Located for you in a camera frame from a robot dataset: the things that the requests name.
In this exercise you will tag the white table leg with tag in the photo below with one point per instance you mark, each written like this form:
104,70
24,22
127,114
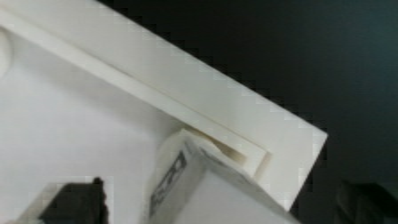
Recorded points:
202,190

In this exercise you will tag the white square tabletop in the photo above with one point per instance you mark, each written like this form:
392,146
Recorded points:
104,90

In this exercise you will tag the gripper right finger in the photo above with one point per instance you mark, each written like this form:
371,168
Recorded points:
367,203

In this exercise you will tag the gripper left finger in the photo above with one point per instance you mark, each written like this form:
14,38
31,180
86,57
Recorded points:
78,206

